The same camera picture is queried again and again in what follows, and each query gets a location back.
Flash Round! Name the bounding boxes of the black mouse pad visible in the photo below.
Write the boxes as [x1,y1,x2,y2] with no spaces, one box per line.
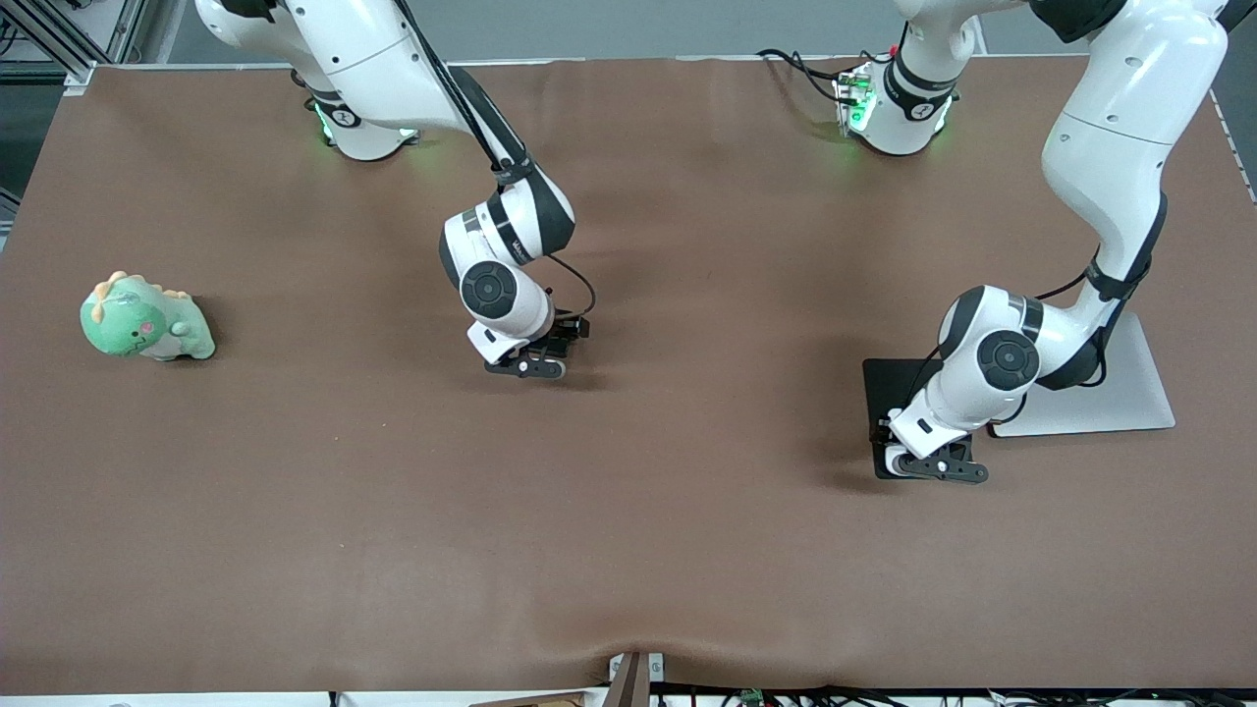
[862,357,975,481]

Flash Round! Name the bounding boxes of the brown table cover mat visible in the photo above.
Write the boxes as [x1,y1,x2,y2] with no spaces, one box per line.
[0,54,1257,694]

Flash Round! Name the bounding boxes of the silver closed laptop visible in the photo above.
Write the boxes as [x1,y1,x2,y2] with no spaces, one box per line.
[990,312,1177,439]

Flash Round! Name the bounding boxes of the green dinosaur plush toy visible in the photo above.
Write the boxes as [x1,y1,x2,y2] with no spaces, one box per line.
[80,271,217,362]

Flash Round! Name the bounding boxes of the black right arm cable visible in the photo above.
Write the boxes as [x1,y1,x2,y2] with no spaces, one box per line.
[391,0,598,320]

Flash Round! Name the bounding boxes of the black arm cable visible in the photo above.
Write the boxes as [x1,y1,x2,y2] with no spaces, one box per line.
[1026,257,1111,389]
[391,0,598,320]

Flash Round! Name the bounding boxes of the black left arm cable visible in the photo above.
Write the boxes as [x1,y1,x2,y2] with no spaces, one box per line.
[1026,257,1111,389]

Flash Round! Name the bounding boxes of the aluminium frame profile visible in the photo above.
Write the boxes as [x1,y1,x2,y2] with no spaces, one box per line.
[0,0,148,94]

